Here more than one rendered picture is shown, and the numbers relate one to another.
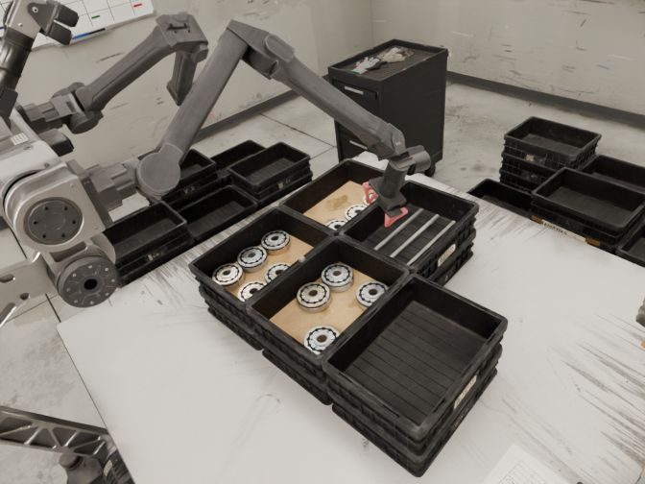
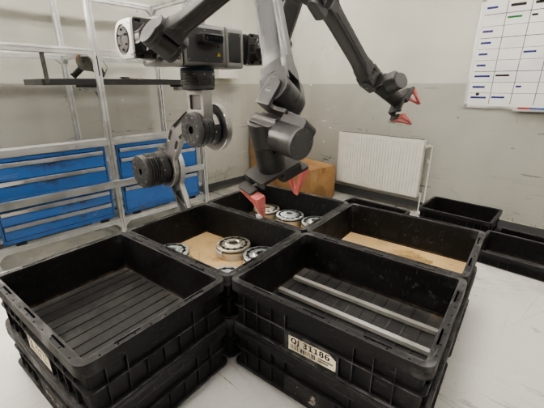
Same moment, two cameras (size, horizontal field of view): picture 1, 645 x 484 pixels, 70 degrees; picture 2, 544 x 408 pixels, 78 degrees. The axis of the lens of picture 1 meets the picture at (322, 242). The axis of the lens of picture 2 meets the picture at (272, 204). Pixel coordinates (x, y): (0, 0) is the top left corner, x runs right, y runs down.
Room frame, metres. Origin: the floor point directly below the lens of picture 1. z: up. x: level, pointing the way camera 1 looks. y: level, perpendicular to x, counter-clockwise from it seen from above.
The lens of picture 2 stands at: (0.92, -0.85, 1.31)
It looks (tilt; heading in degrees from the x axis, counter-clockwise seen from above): 20 degrees down; 78
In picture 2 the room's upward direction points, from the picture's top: straight up
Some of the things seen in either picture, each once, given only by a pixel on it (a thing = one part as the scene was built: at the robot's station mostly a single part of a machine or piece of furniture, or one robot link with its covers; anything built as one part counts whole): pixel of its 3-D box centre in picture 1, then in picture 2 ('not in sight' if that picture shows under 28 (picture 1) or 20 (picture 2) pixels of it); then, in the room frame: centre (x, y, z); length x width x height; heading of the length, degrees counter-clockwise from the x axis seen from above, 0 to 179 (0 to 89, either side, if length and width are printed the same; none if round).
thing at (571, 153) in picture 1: (543, 170); not in sight; (2.15, -1.31, 0.37); 0.40 x 0.30 x 0.45; 35
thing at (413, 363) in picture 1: (416, 355); (112, 303); (0.71, -0.19, 0.87); 0.40 x 0.30 x 0.11; 131
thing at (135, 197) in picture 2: not in sight; (162, 172); (0.59, 2.08, 0.60); 0.72 x 0.03 x 0.56; 35
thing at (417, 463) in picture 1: (415, 379); (120, 343); (0.71, -0.19, 0.76); 0.40 x 0.30 x 0.12; 131
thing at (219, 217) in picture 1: (221, 232); not in sight; (2.13, 0.56, 0.31); 0.40 x 0.30 x 0.34; 125
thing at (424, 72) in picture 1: (390, 125); not in sight; (2.86, -0.58, 0.45); 0.60 x 0.45 x 0.90; 125
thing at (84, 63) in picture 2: not in sight; (89, 66); (0.16, 2.05, 1.44); 0.25 x 0.16 x 0.18; 35
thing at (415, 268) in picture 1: (409, 222); (347, 283); (1.20, -0.30, 0.92); 0.40 x 0.30 x 0.02; 131
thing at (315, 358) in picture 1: (328, 291); (213, 235); (0.94, 0.00, 0.92); 0.40 x 0.30 x 0.02; 131
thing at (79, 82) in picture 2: not in sight; (121, 82); (0.34, 2.18, 1.32); 1.20 x 0.45 x 0.06; 35
